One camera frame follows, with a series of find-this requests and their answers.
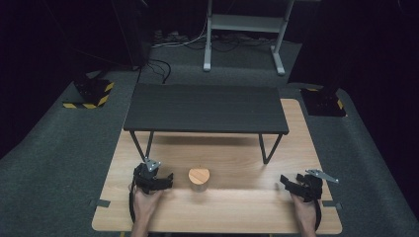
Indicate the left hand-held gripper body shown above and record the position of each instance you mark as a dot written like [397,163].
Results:
[145,177]

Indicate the power strip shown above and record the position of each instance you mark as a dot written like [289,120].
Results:
[166,34]

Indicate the black shelf with metal legs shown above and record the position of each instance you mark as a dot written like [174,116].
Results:
[206,108]

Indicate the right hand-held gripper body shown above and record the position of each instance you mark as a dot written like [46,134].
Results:
[313,187]

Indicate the person's left hand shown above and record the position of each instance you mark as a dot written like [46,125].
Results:
[145,205]

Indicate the dark cabinet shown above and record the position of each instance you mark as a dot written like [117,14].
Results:
[131,29]

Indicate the person's right hand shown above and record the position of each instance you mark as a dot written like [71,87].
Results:
[304,214]

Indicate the white metal stand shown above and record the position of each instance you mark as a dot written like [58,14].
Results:
[243,23]

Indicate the black base plate striped tape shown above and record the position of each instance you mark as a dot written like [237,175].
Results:
[90,92]
[322,102]

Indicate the small wooden cylinder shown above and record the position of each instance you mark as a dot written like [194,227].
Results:
[199,177]

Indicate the grey tape piece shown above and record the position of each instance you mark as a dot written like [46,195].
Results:
[332,204]
[100,203]

